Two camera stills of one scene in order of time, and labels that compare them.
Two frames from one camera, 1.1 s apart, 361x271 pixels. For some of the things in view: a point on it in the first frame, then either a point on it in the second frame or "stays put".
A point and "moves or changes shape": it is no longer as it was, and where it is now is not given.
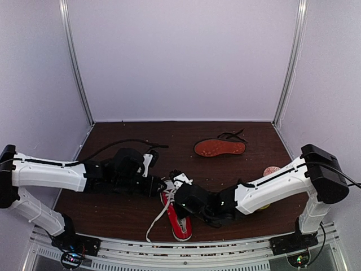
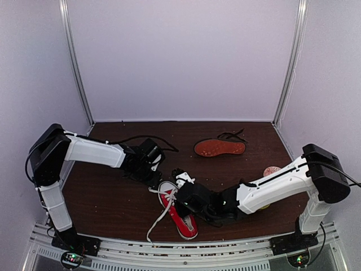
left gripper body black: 148,190 to 142,175
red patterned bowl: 270,169 stays put
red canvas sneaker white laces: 181,227 moves or changes shape
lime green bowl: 265,207 stays put
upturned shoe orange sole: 226,143 stays put
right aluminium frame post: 303,7 stays put
